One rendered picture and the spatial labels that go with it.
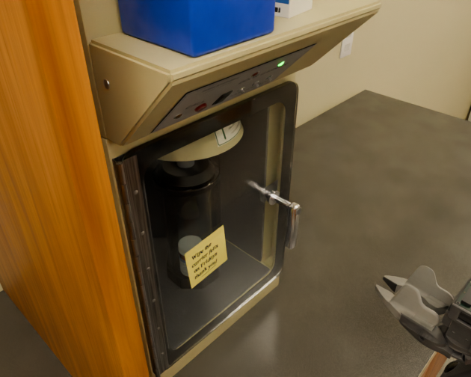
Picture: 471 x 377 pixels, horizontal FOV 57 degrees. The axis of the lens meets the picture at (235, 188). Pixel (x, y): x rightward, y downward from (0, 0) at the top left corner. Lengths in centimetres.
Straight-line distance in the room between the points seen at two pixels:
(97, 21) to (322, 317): 67
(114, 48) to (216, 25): 9
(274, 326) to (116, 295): 47
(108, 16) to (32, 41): 14
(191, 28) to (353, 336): 66
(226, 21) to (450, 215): 94
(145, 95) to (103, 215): 10
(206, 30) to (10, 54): 14
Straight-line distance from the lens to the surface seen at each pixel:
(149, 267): 57
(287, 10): 47
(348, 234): 107
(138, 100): 38
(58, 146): 34
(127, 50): 39
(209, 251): 65
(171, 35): 37
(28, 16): 30
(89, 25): 43
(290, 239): 73
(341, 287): 94
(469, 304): 60
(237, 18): 38
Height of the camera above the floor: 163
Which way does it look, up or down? 35 degrees down
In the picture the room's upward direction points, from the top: straight up
